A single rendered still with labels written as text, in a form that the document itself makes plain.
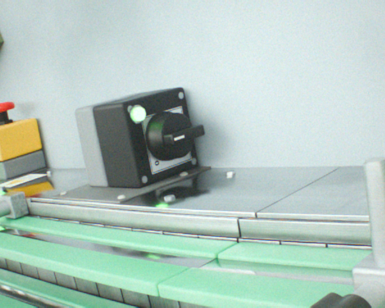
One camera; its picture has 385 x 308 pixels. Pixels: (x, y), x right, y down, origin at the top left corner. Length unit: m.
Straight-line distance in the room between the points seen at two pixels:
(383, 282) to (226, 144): 0.36
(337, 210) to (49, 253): 0.23
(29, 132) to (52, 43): 0.13
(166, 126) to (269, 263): 0.22
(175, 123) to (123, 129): 0.05
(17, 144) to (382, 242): 0.62
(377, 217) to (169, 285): 0.15
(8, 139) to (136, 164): 0.29
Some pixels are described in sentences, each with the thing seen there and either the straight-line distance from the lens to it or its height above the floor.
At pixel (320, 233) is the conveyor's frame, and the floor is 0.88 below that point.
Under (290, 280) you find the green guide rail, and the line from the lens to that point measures 0.35.
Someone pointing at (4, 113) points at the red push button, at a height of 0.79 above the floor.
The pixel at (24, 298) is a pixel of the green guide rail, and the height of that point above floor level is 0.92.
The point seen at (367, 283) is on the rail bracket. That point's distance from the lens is 0.28.
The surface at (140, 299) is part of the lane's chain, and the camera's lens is 0.56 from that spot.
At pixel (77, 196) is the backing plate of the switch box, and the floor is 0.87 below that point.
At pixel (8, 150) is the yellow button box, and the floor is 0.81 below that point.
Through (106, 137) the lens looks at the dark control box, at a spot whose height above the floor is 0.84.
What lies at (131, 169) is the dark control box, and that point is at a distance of 0.58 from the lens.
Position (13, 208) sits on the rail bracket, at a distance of 0.66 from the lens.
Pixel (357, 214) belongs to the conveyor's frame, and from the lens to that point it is 0.39.
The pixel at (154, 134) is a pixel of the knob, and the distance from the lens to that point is 0.58.
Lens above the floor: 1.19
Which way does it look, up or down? 43 degrees down
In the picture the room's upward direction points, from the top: 110 degrees counter-clockwise
